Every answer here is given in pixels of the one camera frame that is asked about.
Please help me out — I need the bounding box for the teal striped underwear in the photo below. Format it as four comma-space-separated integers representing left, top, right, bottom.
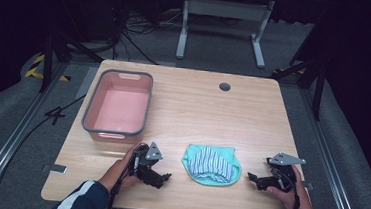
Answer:
179, 142, 244, 189

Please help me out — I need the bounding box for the black metal stand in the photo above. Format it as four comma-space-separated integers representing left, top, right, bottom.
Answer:
265, 52, 330, 122
38, 27, 107, 98

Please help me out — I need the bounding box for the person's left hand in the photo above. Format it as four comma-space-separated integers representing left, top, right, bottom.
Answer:
96, 143, 145, 196

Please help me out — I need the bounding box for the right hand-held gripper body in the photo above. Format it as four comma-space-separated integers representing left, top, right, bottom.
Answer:
263, 151, 308, 196

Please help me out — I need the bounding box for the small metal table bracket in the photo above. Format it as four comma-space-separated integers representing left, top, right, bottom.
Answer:
41, 162, 69, 175
301, 180, 316, 191

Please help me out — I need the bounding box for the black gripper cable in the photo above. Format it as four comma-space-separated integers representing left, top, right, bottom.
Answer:
270, 170, 305, 209
105, 140, 149, 209

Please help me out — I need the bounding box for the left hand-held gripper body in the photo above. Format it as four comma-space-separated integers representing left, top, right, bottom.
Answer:
128, 139, 165, 188

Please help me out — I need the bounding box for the black floor cable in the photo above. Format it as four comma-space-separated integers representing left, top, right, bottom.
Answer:
0, 87, 87, 209

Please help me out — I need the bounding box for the pink plastic basin grey rim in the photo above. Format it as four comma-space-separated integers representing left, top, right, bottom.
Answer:
79, 67, 155, 147

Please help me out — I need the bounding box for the yellow black hazard tape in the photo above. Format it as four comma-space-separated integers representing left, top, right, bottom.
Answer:
24, 52, 74, 83

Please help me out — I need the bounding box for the black tape cross mark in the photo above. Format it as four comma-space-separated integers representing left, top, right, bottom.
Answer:
43, 105, 68, 127

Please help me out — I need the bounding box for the white metal desk frame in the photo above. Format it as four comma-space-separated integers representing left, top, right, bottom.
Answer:
175, 0, 277, 71

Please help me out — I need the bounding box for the grey table cable grommet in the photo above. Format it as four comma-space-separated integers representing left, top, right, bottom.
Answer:
218, 81, 232, 93

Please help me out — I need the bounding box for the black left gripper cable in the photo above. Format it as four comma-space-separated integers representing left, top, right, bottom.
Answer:
105, 140, 149, 209

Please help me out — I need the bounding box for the person's right hand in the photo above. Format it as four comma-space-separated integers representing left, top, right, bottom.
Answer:
264, 162, 323, 209

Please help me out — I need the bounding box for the bundle of floor cables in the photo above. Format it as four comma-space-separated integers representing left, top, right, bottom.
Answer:
119, 3, 186, 68

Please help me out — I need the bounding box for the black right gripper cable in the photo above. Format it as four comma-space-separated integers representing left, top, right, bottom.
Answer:
270, 170, 305, 209

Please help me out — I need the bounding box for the metal floor rail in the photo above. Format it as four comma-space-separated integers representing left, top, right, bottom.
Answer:
0, 57, 68, 209
289, 87, 371, 209

